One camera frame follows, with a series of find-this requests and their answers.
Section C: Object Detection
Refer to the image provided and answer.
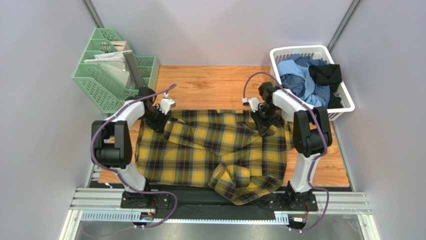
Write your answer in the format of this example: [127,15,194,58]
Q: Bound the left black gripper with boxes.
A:
[141,105,171,134]

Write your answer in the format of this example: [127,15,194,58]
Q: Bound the black garment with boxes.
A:
[308,64,343,109]

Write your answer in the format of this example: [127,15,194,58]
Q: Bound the papers in organizer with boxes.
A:
[82,39,136,90]

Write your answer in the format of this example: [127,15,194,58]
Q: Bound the yellow plaid long sleeve shirt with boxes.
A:
[135,109,294,205]

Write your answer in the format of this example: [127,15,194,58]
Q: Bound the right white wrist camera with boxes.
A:
[242,97,261,113]

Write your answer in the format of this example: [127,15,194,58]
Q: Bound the aluminium rail frame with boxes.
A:
[60,187,379,240]

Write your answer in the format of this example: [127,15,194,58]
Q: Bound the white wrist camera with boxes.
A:
[159,93,177,115]
[242,97,261,113]

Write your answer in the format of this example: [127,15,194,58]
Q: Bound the white laundry basket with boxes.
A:
[269,44,355,121]

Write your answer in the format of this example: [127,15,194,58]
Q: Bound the blue checked shirt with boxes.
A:
[277,54,331,108]

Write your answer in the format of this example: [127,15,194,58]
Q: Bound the grey folder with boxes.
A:
[123,50,146,88]

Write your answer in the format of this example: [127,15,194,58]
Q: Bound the purple cable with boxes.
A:
[90,83,179,230]
[242,71,331,233]

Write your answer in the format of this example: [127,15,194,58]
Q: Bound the green file organizer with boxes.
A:
[73,28,159,114]

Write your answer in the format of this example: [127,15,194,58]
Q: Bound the light blue shirt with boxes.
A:
[277,59,324,107]

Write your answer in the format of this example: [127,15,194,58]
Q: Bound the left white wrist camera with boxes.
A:
[159,93,177,115]

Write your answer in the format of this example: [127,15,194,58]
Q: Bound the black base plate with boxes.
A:
[89,179,319,221]

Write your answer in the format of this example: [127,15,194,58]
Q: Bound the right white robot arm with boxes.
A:
[248,82,332,211]

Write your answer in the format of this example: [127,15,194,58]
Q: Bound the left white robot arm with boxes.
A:
[90,84,176,205]

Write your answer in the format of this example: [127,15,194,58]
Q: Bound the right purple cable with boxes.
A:
[242,71,331,233]

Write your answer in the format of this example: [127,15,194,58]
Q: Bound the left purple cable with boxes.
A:
[90,83,179,230]

